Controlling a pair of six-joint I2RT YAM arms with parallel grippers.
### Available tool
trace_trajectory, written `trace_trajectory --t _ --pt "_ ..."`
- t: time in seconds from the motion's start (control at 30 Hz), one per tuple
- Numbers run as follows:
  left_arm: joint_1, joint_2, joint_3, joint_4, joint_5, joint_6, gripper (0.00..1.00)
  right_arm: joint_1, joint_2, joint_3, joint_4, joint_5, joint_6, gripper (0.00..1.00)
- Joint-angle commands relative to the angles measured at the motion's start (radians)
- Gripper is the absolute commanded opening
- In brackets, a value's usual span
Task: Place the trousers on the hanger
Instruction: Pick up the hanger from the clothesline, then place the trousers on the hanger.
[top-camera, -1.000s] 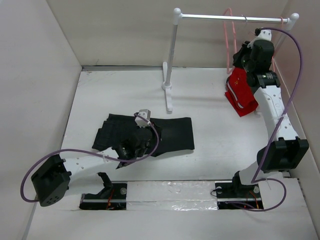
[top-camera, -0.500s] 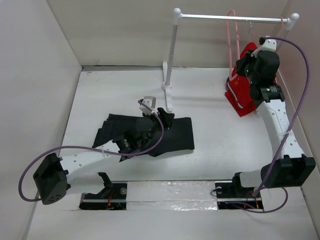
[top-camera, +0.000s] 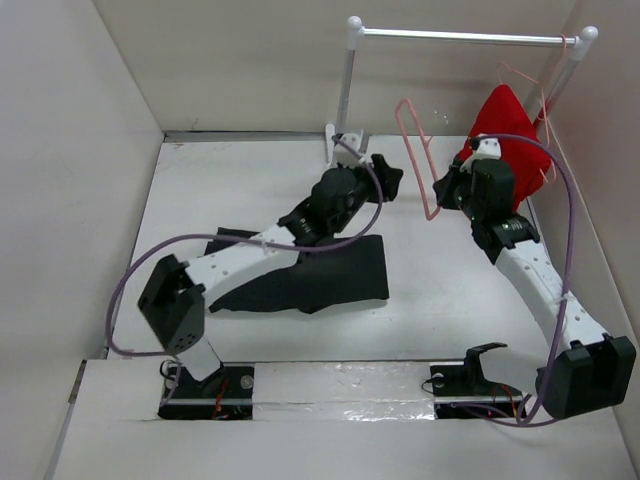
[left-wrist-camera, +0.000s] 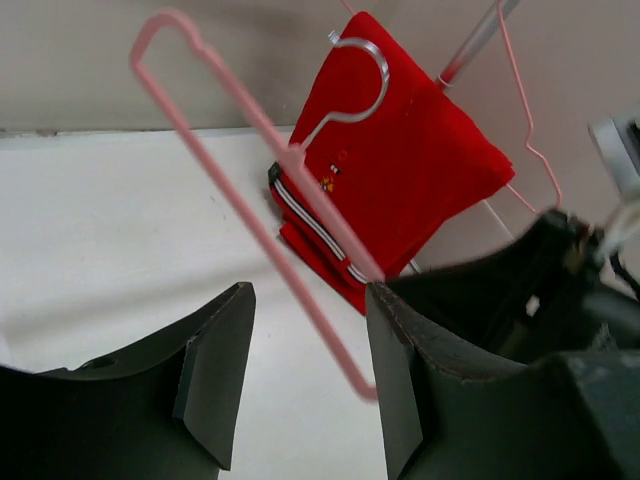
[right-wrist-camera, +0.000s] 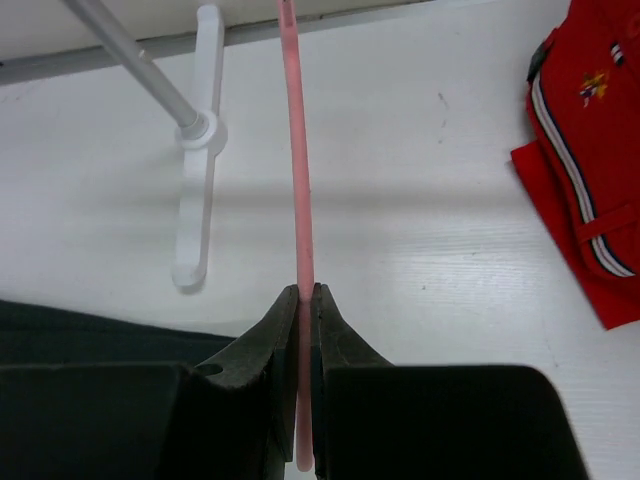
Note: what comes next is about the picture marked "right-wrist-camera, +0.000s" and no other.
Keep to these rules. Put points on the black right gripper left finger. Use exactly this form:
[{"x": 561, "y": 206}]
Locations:
[{"x": 231, "y": 416}]

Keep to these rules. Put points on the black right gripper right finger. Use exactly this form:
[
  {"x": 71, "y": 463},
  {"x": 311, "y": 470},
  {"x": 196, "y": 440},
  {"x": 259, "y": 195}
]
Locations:
[{"x": 372, "y": 419}]

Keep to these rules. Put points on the black denim trousers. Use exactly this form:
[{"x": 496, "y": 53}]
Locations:
[{"x": 32, "y": 334}]

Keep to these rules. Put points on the pink plastic hanger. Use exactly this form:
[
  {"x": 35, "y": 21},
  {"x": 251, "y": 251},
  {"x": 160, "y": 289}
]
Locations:
[{"x": 303, "y": 227}]

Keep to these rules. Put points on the white clothes rack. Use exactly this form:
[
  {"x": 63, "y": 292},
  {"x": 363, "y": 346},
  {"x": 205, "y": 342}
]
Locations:
[{"x": 201, "y": 133}]

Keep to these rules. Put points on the red shorts with stripes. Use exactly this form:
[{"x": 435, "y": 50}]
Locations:
[{"x": 581, "y": 172}]

